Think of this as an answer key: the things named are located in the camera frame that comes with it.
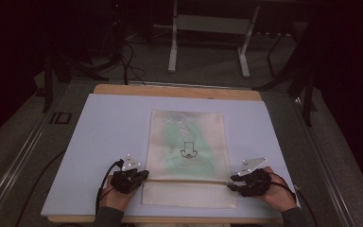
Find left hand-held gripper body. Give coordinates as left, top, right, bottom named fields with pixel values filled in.
left=110, top=153, right=144, bottom=195

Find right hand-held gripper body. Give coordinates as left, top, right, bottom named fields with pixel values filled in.
left=237, top=156, right=273, bottom=199

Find translucent white zipper bag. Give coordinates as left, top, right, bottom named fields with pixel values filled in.
left=141, top=109, right=238, bottom=210

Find person's left hand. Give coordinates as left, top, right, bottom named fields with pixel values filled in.
left=98, top=183, right=138, bottom=213

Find person's right hand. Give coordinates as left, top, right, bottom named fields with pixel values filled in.
left=253, top=166, right=298, bottom=214

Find green cloth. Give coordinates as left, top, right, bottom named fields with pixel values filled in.
left=163, top=118, right=217, bottom=174

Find light blue mat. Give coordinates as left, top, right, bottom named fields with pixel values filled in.
left=40, top=93, right=301, bottom=219

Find wooden table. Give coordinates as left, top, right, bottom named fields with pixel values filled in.
left=47, top=83, right=284, bottom=225

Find black stand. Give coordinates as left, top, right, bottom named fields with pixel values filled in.
left=41, top=51, right=111, bottom=114
left=252, top=29, right=319, bottom=128

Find white metal stand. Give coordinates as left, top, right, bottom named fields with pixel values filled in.
left=167, top=0, right=261, bottom=79

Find left hand-held gripper black cable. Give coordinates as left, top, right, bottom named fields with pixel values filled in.
left=95, top=158, right=125, bottom=216

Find hand-held gripper black cable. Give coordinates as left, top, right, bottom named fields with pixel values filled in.
left=269, top=171, right=319, bottom=227
left=95, top=158, right=125, bottom=216

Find right hand-held gripper black cable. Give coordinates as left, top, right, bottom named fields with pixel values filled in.
left=269, top=171, right=319, bottom=227

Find metal floor rail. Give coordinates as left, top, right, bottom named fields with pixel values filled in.
left=0, top=108, right=56, bottom=227
left=292, top=96, right=357, bottom=227

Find black floor cable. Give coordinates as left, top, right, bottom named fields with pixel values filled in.
left=13, top=148, right=68, bottom=227

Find thin black cables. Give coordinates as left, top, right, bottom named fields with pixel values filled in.
left=118, top=39, right=147, bottom=87

